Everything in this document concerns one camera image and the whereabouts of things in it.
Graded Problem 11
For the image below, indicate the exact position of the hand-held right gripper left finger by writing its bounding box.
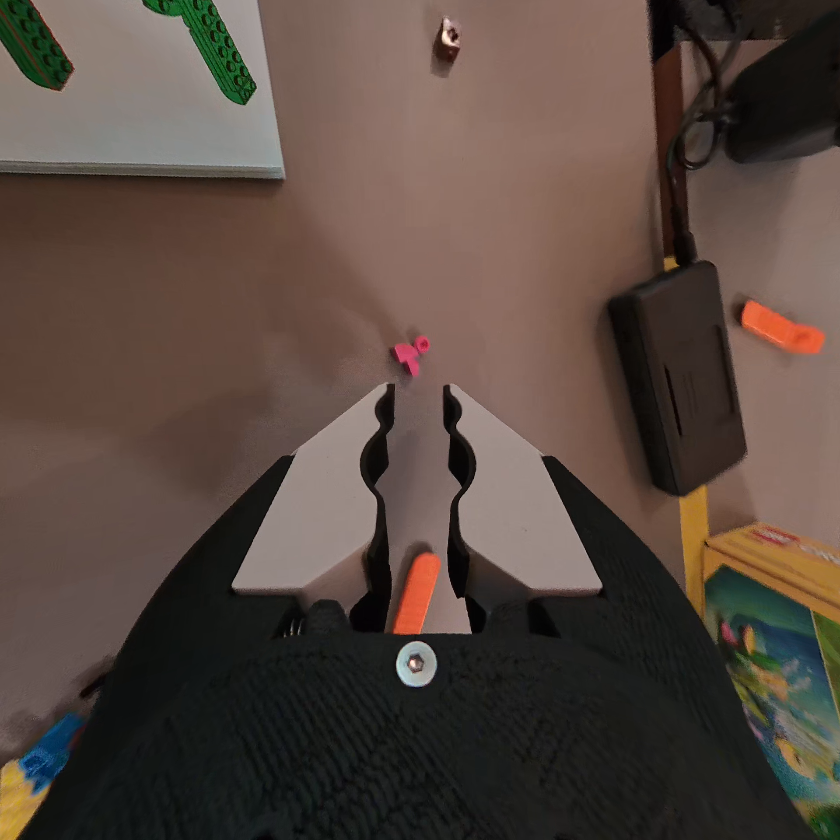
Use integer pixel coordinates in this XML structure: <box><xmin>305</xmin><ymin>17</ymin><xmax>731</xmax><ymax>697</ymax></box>
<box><xmin>231</xmin><ymin>384</ymin><xmax>396</xmax><ymax>632</ymax></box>

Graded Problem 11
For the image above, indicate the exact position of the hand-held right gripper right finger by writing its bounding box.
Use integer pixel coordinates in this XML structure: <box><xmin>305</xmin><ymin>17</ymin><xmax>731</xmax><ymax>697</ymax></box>
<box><xmin>446</xmin><ymin>384</ymin><xmax>603</xmax><ymax>632</ymax></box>

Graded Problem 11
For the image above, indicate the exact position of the small pink brick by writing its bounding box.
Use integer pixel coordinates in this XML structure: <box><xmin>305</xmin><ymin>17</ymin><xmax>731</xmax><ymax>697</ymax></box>
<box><xmin>392</xmin><ymin>336</ymin><xmax>431</xmax><ymax>377</ymax></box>

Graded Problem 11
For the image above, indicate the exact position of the pile of coloured toy bricks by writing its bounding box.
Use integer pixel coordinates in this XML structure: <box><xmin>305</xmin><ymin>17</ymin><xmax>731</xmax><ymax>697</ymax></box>
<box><xmin>0</xmin><ymin>712</ymin><xmax>86</xmax><ymax>840</ymax></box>

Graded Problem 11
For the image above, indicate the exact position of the grey desk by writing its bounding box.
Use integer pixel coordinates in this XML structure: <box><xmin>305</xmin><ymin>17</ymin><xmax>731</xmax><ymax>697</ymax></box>
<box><xmin>0</xmin><ymin>0</ymin><xmax>686</xmax><ymax>840</ymax></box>

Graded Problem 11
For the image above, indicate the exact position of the orange brick separator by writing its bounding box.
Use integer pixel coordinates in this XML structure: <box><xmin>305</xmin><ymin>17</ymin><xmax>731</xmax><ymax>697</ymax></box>
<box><xmin>392</xmin><ymin>553</ymin><xmax>441</xmax><ymax>635</ymax></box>

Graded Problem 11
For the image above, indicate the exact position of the yellow toy brick box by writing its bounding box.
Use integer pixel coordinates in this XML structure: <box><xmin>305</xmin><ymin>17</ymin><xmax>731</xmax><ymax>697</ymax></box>
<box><xmin>702</xmin><ymin>521</ymin><xmax>840</xmax><ymax>840</ymax></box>

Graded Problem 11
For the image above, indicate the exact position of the orange plastic tag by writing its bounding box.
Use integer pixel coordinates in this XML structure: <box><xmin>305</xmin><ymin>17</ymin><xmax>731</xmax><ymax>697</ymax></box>
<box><xmin>742</xmin><ymin>300</ymin><xmax>826</xmax><ymax>355</ymax></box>

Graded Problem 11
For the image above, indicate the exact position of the light grey side table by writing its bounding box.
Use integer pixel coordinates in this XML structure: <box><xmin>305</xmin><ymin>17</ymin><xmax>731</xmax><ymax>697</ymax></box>
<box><xmin>676</xmin><ymin>36</ymin><xmax>840</xmax><ymax>546</ymax></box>

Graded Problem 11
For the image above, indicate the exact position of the white instruction booklet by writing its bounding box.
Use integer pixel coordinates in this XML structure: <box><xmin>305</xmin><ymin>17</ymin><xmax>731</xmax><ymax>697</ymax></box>
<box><xmin>0</xmin><ymin>0</ymin><xmax>286</xmax><ymax>179</ymax></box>

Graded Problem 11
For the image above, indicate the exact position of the grey battery charger case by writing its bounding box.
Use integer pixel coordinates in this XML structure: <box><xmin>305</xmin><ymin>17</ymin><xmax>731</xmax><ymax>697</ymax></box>
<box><xmin>722</xmin><ymin>10</ymin><xmax>840</xmax><ymax>165</ymax></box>

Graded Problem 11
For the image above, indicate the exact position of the black cable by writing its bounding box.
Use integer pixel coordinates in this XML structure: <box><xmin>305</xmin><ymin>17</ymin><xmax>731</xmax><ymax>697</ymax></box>
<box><xmin>664</xmin><ymin>26</ymin><xmax>739</xmax><ymax>266</ymax></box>

